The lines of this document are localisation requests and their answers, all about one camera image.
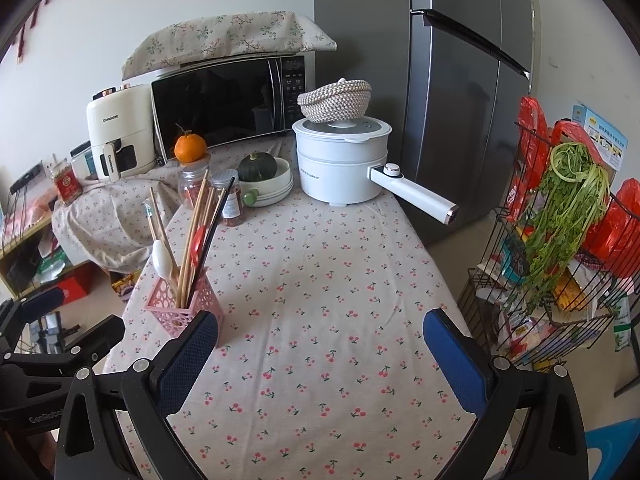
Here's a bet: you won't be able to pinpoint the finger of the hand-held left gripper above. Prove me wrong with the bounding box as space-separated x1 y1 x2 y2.
59 315 126 370
0 287 66 361

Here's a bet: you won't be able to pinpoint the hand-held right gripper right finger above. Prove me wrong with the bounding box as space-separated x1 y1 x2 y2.
423 308 592 480

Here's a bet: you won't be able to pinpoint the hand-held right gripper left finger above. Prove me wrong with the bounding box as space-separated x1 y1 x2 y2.
55 310 221 480

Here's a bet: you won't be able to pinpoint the pink plastic basket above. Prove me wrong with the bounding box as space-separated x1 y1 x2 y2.
144 266 225 337

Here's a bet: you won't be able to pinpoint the white plastic spoon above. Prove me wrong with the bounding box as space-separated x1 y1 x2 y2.
152 239 174 279

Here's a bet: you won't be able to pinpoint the wooden chopstick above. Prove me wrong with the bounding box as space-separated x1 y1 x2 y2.
184 186 216 307
177 169 210 307
181 186 204 307
149 186 179 283
188 188 226 307

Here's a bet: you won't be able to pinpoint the red plastic spoon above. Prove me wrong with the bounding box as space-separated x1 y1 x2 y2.
192 225 210 262

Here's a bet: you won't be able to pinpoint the red box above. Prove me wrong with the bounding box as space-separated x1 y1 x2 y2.
49 264 102 297

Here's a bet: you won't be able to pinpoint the yellow printed box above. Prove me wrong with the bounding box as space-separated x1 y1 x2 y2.
112 269 144 302

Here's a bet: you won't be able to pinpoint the red label jar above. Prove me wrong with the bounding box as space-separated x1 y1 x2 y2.
49 159 84 206

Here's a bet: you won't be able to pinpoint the cherry print tablecloth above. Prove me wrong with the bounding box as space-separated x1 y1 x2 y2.
52 135 502 480

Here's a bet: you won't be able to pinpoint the small jar with metal lid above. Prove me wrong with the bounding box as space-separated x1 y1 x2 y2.
212 169 246 228

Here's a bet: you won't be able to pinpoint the clear jar with cork lid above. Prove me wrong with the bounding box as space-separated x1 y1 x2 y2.
178 157 214 209

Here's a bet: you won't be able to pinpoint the blue plastic stool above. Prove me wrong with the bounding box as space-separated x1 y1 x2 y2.
584 424 640 480

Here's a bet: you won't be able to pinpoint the white dish with green knob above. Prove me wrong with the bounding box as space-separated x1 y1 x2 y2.
235 156 295 207

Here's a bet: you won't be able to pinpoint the green leafy vegetables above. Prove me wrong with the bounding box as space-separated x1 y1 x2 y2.
519 142 612 307

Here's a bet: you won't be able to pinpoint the white air fryer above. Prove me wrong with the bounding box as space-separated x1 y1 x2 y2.
85 83 161 184

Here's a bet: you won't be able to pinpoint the dark green squash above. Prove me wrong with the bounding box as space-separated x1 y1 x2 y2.
237 151 278 182

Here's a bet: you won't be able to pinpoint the orange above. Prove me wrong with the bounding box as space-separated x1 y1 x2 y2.
173 129 208 164

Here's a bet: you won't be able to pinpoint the red plastic bag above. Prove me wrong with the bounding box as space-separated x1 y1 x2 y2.
507 95 552 217
549 120 640 282

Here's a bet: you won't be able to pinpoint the white electric pot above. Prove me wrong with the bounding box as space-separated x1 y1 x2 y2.
292 115 459 226

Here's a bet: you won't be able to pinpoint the grey refrigerator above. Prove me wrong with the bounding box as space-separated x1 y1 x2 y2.
313 0 534 247

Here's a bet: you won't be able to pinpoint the black microwave oven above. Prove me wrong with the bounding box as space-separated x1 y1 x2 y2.
150 52 316 162

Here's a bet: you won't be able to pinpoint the blue printed carton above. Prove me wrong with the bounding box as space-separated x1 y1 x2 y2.
572 102 629 172

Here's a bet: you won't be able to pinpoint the floral cloth cover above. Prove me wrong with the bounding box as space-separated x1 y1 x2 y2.
121 11 337 81

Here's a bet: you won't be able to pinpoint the black wire rack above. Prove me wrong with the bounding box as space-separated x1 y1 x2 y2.
457 120 640 372

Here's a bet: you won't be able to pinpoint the woven rope basket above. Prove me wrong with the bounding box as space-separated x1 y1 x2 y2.
297 78 374 124

